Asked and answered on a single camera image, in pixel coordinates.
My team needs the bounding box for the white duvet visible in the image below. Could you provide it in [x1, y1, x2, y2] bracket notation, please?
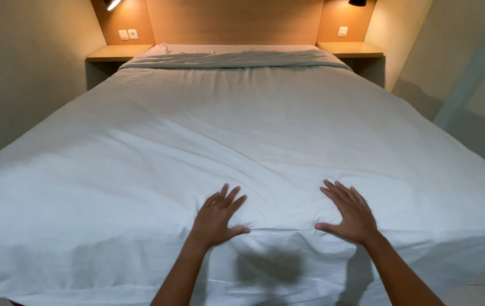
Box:
[0, 65, 485, 306]

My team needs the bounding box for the person's left hand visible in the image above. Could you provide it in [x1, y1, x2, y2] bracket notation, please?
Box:
[189, 184, 251, 249]

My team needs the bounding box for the wooden headboard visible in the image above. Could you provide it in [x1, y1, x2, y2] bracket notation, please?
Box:
[91, 0, 377, 46]

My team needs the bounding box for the wooden bedside shelf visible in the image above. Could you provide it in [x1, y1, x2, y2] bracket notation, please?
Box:
[85, 44, 155, 63]
[316, 41, 384, 59]

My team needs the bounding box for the person's right hand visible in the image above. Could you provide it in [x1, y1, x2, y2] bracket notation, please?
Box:
[315, 179, 380, 246]

